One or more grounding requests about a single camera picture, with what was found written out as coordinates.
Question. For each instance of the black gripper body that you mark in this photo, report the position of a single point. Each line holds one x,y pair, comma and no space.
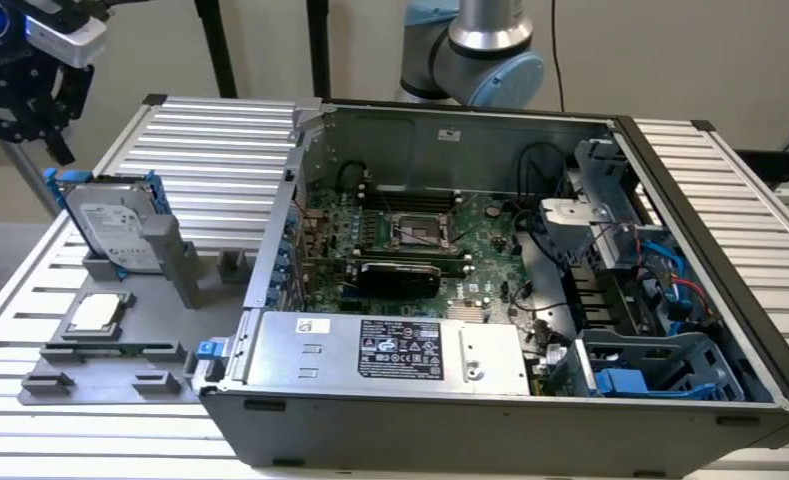
7,85

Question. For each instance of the hard disk with blue carrier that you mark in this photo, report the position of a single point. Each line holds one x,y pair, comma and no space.
109,220

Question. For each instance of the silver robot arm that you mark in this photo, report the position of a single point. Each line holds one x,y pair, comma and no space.
487,30

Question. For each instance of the blue disk carrier in bay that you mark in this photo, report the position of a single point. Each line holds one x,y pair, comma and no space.
622,382

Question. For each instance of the silver slanted pole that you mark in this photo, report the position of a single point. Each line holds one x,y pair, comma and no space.
33,180

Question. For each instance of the black stand pole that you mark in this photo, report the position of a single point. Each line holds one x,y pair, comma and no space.
318,45
216,45

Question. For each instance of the silver CPU chip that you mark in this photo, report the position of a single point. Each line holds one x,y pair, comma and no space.
96,311

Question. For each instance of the grey parts rack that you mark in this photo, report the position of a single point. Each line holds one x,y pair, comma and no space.
153,320

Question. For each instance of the green RAM stick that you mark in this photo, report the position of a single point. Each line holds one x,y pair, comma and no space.
109,348

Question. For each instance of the blue case latch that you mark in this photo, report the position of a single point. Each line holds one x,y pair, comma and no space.
208,349

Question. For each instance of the CPU socket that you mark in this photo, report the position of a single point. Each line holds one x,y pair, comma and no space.
420,230

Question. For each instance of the black graphics card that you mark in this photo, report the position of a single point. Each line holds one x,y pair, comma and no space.
396,277

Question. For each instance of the coin cell battery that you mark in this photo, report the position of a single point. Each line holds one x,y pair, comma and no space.
494,210

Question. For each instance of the silver power supply unit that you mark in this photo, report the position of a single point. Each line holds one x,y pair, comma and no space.
340,360

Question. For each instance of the green motherboard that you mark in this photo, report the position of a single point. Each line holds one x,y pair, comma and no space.
494,270

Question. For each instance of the silver chipset heatsink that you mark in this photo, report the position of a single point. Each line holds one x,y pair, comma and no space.
466,314

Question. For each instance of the silver metal drive cage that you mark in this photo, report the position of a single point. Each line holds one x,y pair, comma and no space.
607,210

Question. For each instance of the black plastic air shroud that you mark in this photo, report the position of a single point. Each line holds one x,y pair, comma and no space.
596,295

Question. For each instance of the black open PC case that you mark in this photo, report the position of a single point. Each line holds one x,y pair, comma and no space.
474,430

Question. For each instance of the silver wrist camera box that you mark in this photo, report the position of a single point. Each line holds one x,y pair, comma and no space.
67,42

